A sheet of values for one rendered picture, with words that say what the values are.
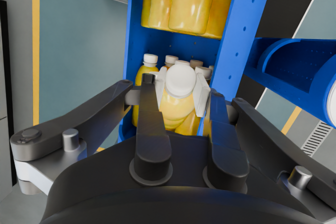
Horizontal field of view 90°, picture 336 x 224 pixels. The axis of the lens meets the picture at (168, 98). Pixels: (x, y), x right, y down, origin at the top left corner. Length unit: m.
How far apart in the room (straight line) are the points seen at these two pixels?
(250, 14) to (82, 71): 1.62
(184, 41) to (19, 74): 1.87
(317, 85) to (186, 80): 0.55
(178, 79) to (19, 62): 2.01
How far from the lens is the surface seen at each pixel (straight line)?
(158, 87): 0.16
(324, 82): 0.69
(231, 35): 0.31
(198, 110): 0.17
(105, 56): 1.66
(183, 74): 0.21
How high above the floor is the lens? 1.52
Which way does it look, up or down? 69 degrees down
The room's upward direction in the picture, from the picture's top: 170 degrees counter-clockwise
